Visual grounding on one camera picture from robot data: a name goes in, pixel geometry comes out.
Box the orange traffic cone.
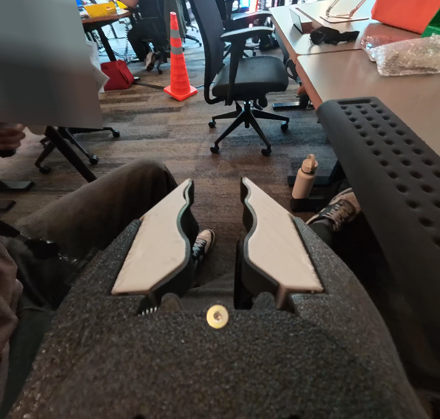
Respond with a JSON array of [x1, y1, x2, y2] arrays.
[[163, 11, 198, 102]]

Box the grey patterned sneaker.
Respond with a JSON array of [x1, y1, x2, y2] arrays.
[[192, 229, 216, 265], [306, 188, 361, 232]]

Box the metal laptop stand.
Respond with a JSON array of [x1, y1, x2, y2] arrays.
[[320, 0, 382, 23]]

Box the person's left hand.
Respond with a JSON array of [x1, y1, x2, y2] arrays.
[[0, 123, 27, 153]]

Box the beige water bottle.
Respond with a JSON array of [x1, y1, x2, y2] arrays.
[[291, 154, 319, 199]]

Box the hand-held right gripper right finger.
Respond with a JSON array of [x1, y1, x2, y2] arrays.
[[240, 177, 324, 294]]

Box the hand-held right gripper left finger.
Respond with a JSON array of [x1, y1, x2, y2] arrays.
[[112, 178, 195, 295]]

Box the person's grey trousers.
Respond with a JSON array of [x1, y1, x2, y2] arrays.
[[14, 159, 179, 309]]

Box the person's brown clothing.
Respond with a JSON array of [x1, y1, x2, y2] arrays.
[[0, 238, 23, 409]]

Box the black office chair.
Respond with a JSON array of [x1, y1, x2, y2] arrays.
[[182, 0, 292, 157]]

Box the red bag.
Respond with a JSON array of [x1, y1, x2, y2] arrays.
[[101, 59, 135, 91]]

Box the green plastic bin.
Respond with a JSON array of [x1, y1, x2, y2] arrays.
[[421, 17, 440, 38]]

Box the orange storage box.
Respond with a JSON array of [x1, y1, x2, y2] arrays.
[[371, 0, 440, 34]]

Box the yellow plastic bin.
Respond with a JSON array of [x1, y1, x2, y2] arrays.
[[84, 2, 118, 18]]

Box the black wheeled chair base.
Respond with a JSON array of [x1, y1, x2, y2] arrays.
[[34, 127, 121, 183]]

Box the dark perforated chair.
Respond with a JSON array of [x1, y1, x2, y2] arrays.
[[316, 97, 440, 385]]

